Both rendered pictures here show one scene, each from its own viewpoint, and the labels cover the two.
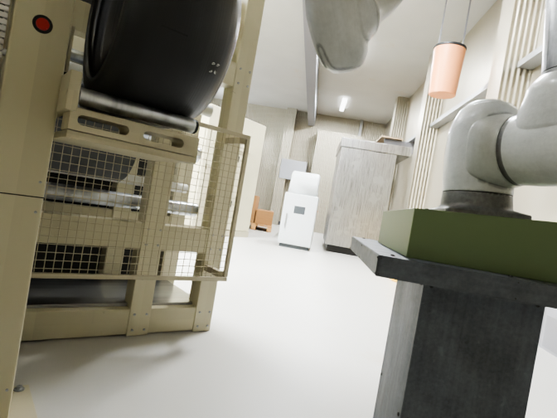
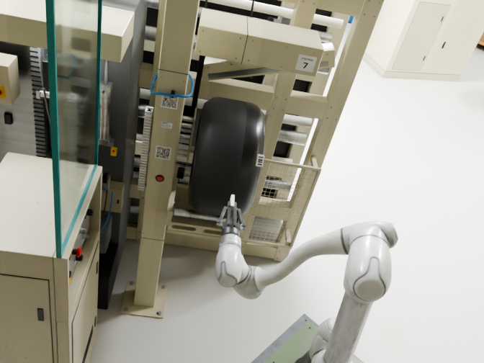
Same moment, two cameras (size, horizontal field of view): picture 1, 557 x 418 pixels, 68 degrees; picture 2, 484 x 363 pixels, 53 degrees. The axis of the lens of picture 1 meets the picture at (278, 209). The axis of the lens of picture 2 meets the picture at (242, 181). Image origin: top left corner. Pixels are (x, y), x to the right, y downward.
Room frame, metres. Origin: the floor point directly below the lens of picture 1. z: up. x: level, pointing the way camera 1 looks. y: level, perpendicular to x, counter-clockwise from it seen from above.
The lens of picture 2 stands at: (-0.44, -0.62, 2.62)
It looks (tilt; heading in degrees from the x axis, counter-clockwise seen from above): 37 degrees down; 29
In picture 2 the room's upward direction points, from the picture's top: 15 degrees clockwise
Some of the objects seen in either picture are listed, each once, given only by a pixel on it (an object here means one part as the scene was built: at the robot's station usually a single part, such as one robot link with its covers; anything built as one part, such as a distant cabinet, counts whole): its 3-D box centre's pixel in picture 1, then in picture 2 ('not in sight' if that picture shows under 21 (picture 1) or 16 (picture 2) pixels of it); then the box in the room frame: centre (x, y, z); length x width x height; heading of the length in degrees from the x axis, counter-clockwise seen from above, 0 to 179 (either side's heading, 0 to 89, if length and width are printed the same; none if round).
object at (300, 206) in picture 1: (300, 209); not in sight; (7.06, -0.38, 0.65); 0.69 x 0.59 x 1.29; 177
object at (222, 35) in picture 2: not in sight; (258, 42); (1.59, 0.61, 1.71); 0.61 x 0.25 x 0.15; 128
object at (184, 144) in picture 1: (134, 134); (202, 225); (1.17, 0.44, 0.83); 0.36 x 0.09 x 0.06; 128
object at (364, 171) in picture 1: (361, 200); not in sight; (7.97, -1.56, 1.01); 1.57 x 1.22 x 2.03; 175
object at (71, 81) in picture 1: (60, 98); (173, 194); (1.17, 0.66, 0.90); 0.40 x 0.03 x 0.10; 38
